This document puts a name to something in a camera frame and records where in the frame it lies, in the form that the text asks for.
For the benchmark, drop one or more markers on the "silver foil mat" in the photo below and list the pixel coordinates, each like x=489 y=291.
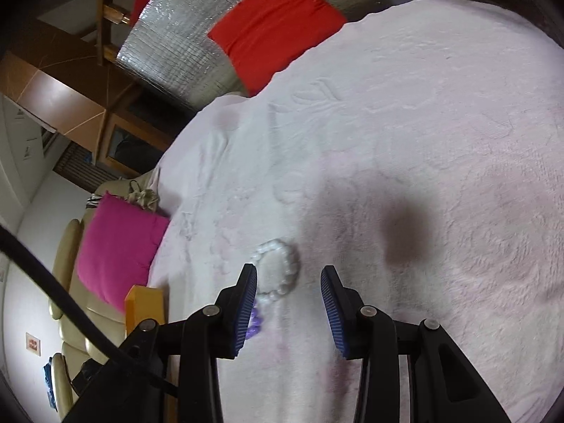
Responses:
x=176 y=53

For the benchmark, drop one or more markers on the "beige sofa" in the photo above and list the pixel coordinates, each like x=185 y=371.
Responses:
x=70 y=273

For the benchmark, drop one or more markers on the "wooden cabinet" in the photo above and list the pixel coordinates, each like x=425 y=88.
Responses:
x=66 y=92

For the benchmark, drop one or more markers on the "beige cloth bag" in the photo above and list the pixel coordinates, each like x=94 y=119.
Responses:
x=145 y=196

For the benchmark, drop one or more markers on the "pink pillow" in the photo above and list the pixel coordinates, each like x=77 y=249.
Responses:
x=119 y=246

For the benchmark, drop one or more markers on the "orange box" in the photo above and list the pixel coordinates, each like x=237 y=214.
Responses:
x=145 y=304

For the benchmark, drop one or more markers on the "blue patterned cloth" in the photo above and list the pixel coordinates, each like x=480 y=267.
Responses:
x=52 y=381

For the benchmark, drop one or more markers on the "wooden chair frame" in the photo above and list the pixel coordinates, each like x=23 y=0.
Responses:
x=108 y=9

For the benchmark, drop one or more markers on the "red pillow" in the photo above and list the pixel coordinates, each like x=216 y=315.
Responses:
x=273 y=26

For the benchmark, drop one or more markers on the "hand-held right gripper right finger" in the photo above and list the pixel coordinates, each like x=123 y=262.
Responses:
x=335 y=313

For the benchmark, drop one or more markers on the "wall outlet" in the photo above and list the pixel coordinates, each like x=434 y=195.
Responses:
x=33 y=343

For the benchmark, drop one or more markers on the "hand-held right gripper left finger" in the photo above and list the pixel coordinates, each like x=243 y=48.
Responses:
x=244 y=313

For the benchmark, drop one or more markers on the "white textured blanket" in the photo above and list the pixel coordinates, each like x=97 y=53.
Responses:
x=396 y=141

